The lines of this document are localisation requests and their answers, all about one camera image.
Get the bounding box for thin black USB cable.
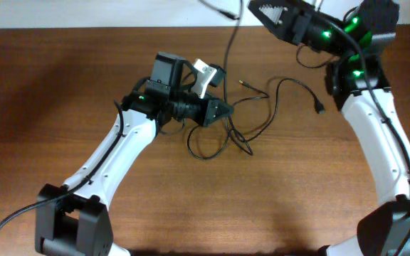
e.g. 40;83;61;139
199;0;326;157

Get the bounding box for black micro USB cable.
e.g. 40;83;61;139
186;79;270;161

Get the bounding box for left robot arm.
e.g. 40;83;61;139
35;52;233;256

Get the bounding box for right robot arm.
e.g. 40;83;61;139
248;0;410;255

